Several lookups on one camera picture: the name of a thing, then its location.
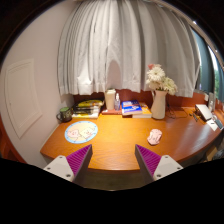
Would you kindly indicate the white curtain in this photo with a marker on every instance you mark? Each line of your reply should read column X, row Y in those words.
column 110, row 44

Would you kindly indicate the pink white computer mouse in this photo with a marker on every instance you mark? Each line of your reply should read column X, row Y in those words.
column 154, row 137

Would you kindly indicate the dark green mug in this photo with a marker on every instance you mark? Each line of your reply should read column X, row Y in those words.
column 64, row 115

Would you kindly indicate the red flat tray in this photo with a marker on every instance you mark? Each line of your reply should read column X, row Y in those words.
column 111, row 112

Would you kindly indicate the white flower bouquet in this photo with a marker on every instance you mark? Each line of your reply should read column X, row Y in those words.
column 157, row 80

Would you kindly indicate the blue book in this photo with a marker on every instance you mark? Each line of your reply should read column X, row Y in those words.
column 131, row 107

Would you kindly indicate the white box device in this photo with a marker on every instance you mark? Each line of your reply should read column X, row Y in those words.
column 204, row 111

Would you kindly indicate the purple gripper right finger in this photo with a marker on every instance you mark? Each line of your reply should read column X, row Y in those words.
column 153, row 166

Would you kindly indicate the round cartoon mouse pad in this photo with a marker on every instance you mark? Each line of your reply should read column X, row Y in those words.
column 81, row 132

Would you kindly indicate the stack of yellow black books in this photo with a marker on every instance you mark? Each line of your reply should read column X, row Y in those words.
column 88, row 109

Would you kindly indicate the orange yellow book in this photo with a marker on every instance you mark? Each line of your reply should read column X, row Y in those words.
column 146, row 113

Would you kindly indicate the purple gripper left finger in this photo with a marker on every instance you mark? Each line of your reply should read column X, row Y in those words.
column 72, row 167

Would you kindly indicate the white ceramic vase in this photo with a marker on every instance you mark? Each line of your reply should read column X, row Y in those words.
column 159, row 104

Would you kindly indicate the clear spray bottle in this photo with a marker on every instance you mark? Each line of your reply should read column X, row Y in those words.
column 117, row 102

